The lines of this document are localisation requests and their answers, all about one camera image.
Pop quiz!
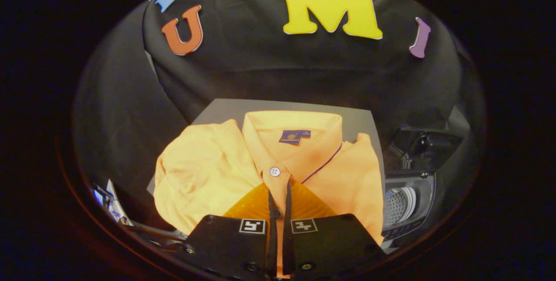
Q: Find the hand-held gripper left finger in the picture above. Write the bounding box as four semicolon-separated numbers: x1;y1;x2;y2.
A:
182;182;279;280

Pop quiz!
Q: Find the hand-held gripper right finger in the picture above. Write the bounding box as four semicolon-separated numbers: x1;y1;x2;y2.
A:
282;179;387;280

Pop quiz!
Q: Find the orange polo shirt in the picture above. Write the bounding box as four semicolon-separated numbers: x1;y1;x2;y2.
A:
153;111;385;278

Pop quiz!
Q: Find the grey washing machine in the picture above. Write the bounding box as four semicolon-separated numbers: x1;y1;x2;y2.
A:
382;170;437;251

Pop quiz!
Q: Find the white and blue object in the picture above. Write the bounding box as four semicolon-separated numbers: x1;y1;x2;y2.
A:
93;179;133;226

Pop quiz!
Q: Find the grey filing cabinet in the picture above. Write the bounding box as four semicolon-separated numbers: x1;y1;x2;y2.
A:
147;99;386;197

